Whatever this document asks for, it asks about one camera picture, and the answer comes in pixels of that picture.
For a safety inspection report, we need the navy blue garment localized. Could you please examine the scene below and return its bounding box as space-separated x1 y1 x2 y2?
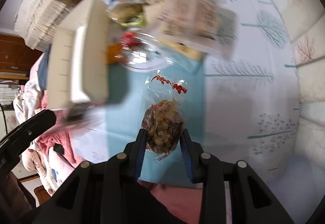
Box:
37 45 51 91

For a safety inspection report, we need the brown nut snack clear bag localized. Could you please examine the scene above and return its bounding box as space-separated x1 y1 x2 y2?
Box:
140 70 188 161

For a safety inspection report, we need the green wrapped small snack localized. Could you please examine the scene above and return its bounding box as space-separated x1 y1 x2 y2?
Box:
119 12 146 28

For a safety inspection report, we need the white plastic organizer tray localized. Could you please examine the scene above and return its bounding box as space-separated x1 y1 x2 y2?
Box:
47 0 110 110

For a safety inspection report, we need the clear pouch red candy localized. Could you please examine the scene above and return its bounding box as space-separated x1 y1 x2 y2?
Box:
120 31 176 73

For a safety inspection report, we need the pale pastry clear wrapper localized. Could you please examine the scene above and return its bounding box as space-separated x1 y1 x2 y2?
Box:
107 3 143 23

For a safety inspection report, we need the yellow wafer pack blue wrapper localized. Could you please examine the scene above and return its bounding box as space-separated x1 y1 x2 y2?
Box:
158 38 206 62

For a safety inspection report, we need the white lace covered furniture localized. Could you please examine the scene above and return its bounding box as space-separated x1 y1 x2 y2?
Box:
14 0 81 52

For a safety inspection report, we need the orange and white snack bar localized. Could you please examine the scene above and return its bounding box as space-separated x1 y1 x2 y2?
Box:
106 43 125 64

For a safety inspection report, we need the beige soda cracker pack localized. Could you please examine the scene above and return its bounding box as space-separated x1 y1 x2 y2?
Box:
145 0 237 59

